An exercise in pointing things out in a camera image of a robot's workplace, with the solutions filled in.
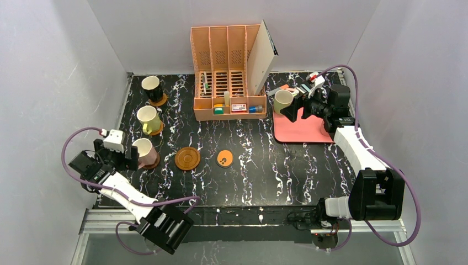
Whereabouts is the aluminium front rail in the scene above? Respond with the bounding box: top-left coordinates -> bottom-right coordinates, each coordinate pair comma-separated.
78,206 -> 407,235

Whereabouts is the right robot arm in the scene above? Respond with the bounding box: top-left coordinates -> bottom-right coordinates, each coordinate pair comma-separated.
280,84 -> 405,221

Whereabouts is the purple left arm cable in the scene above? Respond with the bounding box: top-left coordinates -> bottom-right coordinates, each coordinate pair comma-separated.
61,126 -> 201,256

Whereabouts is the plain orange coaster near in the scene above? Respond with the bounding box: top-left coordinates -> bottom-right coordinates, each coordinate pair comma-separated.
150,122 -> 164,136

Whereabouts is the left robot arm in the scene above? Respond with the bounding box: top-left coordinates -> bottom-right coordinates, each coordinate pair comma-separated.
64,138 -> 199,254

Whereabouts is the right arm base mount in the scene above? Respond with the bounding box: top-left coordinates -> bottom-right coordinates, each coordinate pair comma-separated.
284,209 -> 352,253

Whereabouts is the grey marker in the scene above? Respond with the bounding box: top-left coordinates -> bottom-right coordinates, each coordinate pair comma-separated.
266,88 -> 283,97

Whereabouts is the pen in organizer slot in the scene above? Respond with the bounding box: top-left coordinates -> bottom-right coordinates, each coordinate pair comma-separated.
201,71 -> 209,94

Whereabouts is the plain orange coaster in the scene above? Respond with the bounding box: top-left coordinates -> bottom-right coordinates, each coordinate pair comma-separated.
148,93 -> 168,107
150,122 -> 164,136

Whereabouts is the black mug white inside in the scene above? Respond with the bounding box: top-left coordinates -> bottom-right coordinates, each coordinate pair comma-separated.
141,76 -> 164,103

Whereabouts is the blue grey bottle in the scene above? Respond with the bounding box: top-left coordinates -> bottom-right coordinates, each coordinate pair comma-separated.
249,105 -> 263,113

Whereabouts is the teal eraser block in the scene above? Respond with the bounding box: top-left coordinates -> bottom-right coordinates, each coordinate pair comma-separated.
298,83 -> 311,94

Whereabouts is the pink tray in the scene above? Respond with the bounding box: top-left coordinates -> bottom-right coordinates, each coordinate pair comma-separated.
273,108 -> 334,144

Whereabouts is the white tube in organizer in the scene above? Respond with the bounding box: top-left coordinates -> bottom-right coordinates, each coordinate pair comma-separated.
224,91 -> 230,106

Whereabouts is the orange desk file organizer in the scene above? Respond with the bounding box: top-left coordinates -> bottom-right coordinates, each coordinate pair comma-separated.
190,24 -> 267,121

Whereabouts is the white leaning book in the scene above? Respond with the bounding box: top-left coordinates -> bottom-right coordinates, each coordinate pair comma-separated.
247,20 -> 278,96

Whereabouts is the red white card box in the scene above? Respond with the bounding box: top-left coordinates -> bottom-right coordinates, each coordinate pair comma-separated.
231,104 -> 247,113

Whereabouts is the green mug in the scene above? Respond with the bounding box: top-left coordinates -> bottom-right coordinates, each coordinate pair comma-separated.
273,90 -> 294,115

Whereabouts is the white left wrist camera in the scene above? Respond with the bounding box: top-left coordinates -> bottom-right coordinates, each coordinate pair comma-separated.
100,129 -> 125,153

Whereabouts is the ridged orange round coaster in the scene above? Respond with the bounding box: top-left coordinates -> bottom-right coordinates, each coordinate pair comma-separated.
175,147 -> 201,171

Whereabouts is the orange coaster with black logo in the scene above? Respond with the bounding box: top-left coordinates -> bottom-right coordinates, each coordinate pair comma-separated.
216,150 -> 233,168

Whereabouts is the dark brown wooden coaster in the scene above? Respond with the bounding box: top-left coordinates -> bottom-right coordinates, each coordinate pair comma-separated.
142,155 -> 161,170

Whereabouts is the plain orange coaster far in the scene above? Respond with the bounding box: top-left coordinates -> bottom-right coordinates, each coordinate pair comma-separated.
148,93 -> 168,107

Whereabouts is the yellow mug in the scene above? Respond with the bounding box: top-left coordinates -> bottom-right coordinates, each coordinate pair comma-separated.
137,105 -> 162,135

